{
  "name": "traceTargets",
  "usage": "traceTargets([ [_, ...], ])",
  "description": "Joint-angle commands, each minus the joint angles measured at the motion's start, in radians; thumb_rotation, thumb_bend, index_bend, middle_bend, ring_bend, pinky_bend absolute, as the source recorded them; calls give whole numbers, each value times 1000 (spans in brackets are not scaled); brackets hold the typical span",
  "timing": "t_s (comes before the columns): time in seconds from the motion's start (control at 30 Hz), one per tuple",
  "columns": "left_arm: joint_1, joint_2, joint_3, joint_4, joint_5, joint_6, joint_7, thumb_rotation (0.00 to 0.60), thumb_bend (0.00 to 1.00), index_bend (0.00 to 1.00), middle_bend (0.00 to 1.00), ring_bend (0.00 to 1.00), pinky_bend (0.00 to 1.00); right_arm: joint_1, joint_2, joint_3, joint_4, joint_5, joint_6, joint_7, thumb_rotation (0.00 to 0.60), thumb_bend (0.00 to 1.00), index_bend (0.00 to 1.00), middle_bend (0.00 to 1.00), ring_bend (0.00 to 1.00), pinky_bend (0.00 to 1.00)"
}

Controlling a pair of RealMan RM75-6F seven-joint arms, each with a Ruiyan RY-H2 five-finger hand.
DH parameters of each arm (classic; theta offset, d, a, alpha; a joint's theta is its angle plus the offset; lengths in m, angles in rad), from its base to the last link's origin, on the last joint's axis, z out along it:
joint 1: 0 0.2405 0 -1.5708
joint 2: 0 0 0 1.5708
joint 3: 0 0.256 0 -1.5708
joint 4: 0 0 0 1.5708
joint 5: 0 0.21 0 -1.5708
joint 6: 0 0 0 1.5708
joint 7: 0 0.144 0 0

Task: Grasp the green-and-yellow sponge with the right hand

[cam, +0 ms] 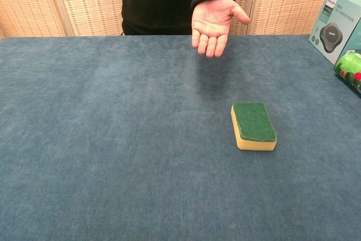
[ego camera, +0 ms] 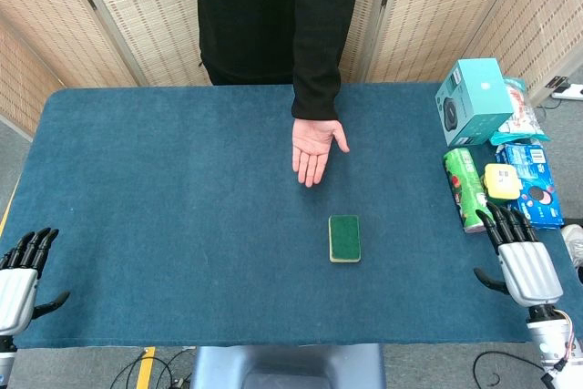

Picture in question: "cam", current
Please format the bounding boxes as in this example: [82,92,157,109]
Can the person's open bare hand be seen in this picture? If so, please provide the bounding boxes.
[191,0,252,59]

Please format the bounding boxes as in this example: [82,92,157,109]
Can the green and yellow sponge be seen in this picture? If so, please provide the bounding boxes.
[231,101,278,151]

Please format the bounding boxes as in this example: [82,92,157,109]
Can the person's black clothed torso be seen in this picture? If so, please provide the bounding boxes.
[121,0,234,36]

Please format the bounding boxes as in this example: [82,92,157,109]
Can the teal Philips speaker box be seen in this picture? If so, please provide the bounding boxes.
[308,0,361,65]

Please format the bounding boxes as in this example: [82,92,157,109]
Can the blue velvet table cloth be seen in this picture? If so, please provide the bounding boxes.
[0,34,361,241]

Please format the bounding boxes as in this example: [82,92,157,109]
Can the woven bamboo folding screen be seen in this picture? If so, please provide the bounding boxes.
[0,0,361,38]

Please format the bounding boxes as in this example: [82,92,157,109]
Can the green printed snack package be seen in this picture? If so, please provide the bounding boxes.
[333,51,361,97]

